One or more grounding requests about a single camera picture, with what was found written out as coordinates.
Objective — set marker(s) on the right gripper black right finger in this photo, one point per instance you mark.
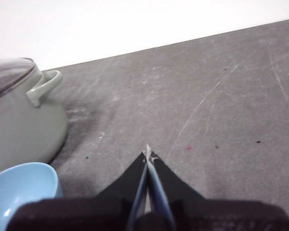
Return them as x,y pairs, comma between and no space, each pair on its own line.
207,216

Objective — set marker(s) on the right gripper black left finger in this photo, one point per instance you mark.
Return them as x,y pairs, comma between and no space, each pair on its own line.
91,214

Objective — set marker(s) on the glass lid with steel rim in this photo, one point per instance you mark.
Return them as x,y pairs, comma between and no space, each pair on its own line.
9,72

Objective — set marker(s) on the pale green electric steamer pot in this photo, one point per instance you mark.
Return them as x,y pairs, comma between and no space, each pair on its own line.
26,125

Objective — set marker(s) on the blue ribbed bowl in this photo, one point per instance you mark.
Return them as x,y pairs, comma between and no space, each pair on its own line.
21,183

